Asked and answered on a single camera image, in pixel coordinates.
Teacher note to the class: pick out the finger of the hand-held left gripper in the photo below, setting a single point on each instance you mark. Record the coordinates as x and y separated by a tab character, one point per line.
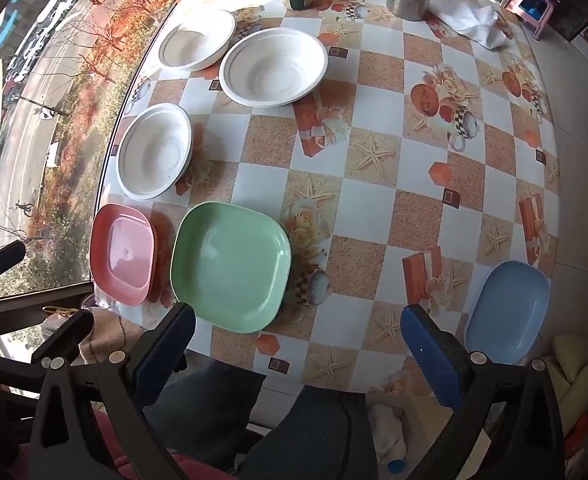
1	262
66	335

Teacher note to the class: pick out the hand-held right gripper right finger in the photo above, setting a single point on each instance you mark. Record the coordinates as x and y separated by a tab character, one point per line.
434	355

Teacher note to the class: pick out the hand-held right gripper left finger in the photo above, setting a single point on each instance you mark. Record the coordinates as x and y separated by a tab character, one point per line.
166	355

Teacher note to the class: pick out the blue square plate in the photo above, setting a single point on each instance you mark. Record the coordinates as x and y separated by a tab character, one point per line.
509	310

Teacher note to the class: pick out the pink square plate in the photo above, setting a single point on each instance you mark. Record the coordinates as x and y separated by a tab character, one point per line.
123	255

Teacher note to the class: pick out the green square plate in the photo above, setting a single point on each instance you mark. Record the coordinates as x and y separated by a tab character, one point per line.
228	265

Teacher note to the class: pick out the white bowl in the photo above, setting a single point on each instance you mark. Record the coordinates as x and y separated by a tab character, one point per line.
196	40
153	152
274	67

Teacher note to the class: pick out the beige knitted bag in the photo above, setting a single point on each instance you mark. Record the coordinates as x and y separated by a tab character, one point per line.
106	332

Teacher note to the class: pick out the white cloth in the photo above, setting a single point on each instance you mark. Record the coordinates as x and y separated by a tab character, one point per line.
386	430

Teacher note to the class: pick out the cream sofa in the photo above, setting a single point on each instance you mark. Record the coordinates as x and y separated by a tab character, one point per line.
581	390

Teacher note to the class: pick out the white crumpled tissue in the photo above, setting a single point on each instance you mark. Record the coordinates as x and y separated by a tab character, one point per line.
469	15

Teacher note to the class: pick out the pink plastic stool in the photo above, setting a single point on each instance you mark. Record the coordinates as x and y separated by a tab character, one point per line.
531	7

